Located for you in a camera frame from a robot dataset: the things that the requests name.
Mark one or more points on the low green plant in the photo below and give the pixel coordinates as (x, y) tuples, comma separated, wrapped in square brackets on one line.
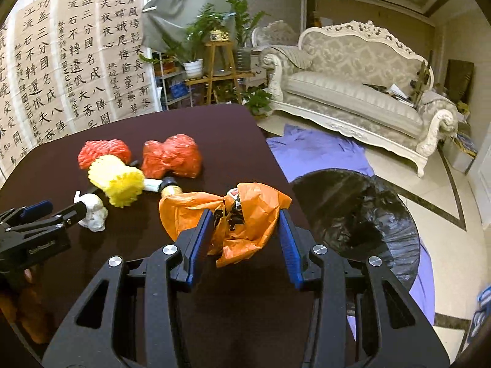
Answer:
[(257, 99)]

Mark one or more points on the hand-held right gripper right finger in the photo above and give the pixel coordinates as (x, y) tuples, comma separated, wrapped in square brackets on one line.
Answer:
[(289, 245)]

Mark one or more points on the small tube with black cap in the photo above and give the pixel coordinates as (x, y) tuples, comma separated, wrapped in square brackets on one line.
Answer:
[(153, 186)]

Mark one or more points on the white storage box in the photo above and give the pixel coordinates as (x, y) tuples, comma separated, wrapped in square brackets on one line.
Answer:
[(462, 151)]

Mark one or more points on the white door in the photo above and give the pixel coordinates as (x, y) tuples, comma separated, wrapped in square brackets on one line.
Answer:
[(483, 172)]

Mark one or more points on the person's left hand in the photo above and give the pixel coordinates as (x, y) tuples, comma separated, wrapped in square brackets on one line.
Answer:
[(27, 306)]

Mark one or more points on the dark toy rifle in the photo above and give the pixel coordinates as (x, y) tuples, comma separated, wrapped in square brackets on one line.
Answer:
[(422, 80)]

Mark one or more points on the bin with black liner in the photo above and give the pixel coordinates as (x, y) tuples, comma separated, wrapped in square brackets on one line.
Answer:
[(356, 214)]

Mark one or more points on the blue crate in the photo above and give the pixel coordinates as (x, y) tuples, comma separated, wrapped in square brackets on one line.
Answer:
[(178, 90)]

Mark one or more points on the calligraphy paper sheet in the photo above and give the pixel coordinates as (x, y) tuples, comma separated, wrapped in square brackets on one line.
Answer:
[(44, 69), (86, 46), (126, 38), (9, 103)]

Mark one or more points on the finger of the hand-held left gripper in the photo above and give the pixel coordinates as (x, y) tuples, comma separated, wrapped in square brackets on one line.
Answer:
[(36, 207), (73, 211)]

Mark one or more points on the ornate white sofa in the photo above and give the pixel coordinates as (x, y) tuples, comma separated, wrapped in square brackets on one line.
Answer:
[(345, 96)]

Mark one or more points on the broad leaf potted plant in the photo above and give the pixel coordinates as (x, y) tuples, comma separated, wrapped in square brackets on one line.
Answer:
[(168, 48)]

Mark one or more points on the fern plant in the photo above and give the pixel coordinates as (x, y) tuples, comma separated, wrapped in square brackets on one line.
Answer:
[(203, 23)]

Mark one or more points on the orange plastic bag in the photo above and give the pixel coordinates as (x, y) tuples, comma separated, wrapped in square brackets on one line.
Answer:
[(249, 207)]

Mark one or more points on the red foam fruit net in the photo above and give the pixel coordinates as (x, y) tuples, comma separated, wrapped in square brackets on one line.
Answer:
[(103, 151)]

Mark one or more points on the red plastic bag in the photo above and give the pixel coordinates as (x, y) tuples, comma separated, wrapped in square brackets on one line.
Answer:
[(172, 157)]

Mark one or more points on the small patterned pot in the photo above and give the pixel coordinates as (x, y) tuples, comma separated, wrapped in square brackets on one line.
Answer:
[(218, 35)]

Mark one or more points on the white paper ball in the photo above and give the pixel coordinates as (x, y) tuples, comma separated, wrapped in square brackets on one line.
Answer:
[(96, 214)]

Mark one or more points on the white flower pot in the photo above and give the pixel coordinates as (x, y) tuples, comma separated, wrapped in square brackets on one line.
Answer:
[(193, 68)]

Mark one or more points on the dark framed panel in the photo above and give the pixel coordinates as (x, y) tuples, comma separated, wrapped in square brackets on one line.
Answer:
[(460, 80)]

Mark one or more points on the striped cushion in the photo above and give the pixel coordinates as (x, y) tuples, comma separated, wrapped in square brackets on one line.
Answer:
[(297, 57)]

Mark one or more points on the ornate white armchair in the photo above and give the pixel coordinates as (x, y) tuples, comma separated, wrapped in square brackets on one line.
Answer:
[(274, 32)]

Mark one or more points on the metal shelf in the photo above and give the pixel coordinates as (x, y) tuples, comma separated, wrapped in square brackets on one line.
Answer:
[(159, 88)]

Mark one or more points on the small brown glass bottle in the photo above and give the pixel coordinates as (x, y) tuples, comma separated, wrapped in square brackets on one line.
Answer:
[(172, 191)]

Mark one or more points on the grey curtain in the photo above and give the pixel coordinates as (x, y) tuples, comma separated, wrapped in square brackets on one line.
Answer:
[(168, 11)]

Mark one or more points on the grey flower pot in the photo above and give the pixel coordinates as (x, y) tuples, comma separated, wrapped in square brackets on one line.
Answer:
[(243, 59)]

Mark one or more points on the papers and books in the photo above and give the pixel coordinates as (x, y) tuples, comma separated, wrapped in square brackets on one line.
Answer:
[(395, 92)]

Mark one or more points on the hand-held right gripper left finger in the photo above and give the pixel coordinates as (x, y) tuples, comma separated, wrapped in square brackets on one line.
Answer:
[(199, 241)]

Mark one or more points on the yellow foam fruit net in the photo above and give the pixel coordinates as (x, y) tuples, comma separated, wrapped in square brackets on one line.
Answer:
[(115, 180)]

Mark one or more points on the tall glossy leaf plant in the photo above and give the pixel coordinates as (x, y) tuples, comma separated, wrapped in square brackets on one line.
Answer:
[(243, 23)]

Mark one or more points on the wooden plant stand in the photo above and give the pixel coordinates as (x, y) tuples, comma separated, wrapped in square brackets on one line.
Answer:
[(218, 43)]

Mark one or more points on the purple cloth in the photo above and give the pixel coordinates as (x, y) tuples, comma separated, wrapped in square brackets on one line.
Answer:
[(318, 149)]

